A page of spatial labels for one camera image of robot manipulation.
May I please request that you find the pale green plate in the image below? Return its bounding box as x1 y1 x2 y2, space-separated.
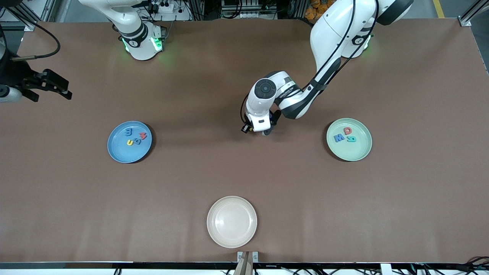
326 118 373 162

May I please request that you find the beige plate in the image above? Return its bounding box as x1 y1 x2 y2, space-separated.
207 196 258 249

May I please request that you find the blue plate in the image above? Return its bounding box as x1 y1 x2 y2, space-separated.
107 121 153 164

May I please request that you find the grey equipment rack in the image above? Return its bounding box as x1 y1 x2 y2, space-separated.
221 0 277 20

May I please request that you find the orange bag pile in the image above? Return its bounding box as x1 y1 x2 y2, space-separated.
305 0 337 20

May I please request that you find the white power strip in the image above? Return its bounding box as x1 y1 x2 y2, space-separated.
150 1 177 15

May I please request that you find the brown table cover sheet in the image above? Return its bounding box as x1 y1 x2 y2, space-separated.
0 18 489 264

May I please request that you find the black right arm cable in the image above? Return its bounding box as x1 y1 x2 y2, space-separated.
6 8 61 61

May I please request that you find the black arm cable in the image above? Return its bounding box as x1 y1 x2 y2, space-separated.
240 0 381 126
6 8 61 61

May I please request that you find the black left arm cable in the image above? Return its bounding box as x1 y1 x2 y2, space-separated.
240 0 381 126

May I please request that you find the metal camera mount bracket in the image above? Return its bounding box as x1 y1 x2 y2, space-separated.
234 251 259 275

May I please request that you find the black table edge rail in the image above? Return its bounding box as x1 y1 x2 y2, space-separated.
0 261 489 275

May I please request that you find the black floor cable bundle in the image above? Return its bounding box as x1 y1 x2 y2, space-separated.
413 256 489 275

